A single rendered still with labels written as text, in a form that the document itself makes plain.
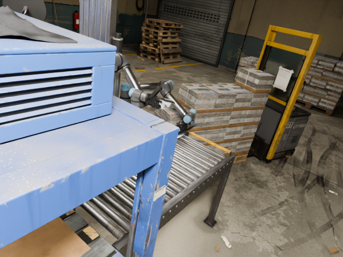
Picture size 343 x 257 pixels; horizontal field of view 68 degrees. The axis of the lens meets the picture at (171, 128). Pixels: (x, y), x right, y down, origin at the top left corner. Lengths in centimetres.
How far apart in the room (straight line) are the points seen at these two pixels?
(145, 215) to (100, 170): 37
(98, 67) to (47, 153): 25
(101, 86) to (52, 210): 34
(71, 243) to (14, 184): 89
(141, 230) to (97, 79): 55
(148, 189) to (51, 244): 68
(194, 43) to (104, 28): 859
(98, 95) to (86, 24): 164
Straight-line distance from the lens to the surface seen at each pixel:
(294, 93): 367
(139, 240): 101
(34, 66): 62
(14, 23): 77
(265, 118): 414
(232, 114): 325
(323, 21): 925
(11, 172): 56
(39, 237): 144
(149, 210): 89
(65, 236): 142
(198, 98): 279
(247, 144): 378
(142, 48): 953
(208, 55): 1041
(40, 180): 53
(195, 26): 1075
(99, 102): 74
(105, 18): 229
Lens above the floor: 188
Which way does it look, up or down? 26 degrees down
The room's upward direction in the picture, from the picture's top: 11 degrees clockwise
